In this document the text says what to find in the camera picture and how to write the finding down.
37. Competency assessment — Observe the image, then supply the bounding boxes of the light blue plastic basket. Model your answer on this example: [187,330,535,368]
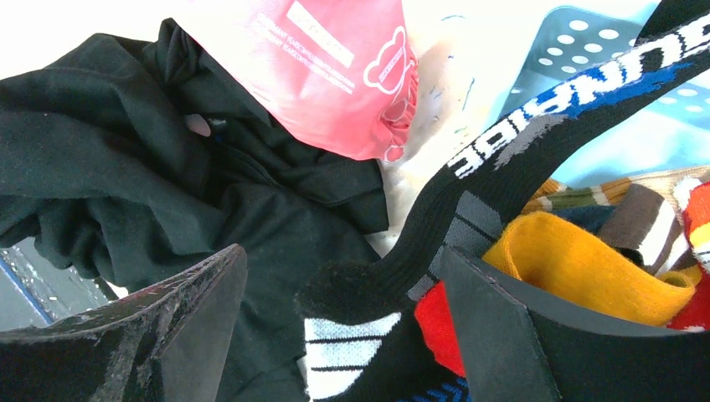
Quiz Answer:
[477,1,709,188]

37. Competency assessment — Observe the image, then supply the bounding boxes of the red patterned sock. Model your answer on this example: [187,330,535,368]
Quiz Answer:
[413,177,710,379]

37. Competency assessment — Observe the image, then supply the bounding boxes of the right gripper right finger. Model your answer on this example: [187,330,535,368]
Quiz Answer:
[440,247,709,401]

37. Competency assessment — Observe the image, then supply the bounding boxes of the mustard yellow striped sock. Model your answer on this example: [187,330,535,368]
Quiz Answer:
[483,184,709,331]

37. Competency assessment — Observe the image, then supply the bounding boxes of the argyle socks in basket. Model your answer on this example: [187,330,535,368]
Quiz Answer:
[521,165,709,223]

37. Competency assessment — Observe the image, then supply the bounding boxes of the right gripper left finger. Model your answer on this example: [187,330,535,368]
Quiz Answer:
[1,245,248,401]

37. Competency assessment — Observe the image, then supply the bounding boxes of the black cloth pile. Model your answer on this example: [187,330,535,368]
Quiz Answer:
[1,19,388,401]

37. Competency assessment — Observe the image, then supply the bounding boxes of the pink printed shirt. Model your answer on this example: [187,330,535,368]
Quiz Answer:
[173,0,419,162]

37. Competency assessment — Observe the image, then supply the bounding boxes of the black patterned long sock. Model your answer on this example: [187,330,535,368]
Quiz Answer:
[295,0,710,402]

